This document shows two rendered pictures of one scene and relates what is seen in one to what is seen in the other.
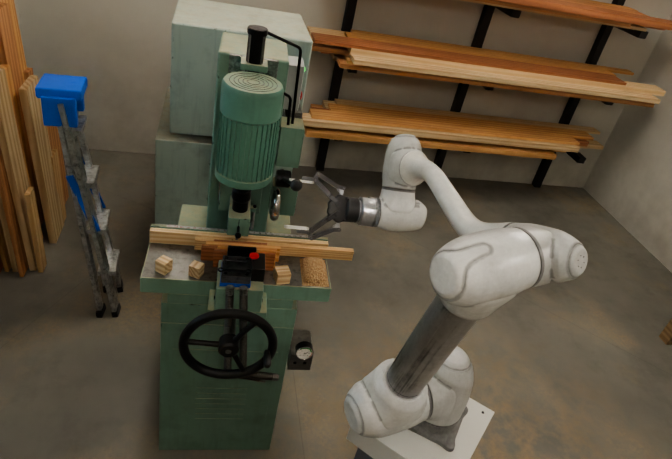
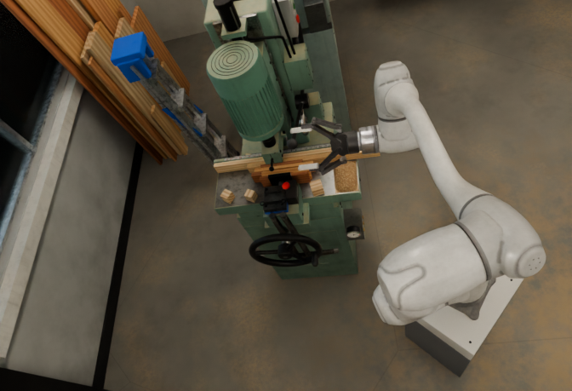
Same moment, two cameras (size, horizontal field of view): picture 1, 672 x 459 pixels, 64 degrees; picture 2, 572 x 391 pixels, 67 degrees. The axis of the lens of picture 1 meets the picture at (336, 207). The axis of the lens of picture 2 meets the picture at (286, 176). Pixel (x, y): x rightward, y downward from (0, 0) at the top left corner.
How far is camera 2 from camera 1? 69 cm
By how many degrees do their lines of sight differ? 33
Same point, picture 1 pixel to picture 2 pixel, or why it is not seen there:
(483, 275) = (416, 298)
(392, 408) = (403, 314)
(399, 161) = (384, 99)
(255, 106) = (237, 87)
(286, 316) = (332, 211)
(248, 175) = (259, 131)
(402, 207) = (397, 135)
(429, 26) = not seen: outside the picture
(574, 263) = (523, 270)
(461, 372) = not seen: hidden behind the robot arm
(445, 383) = not seen: hidden behind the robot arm
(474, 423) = (501, 291)
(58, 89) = (125, 55)
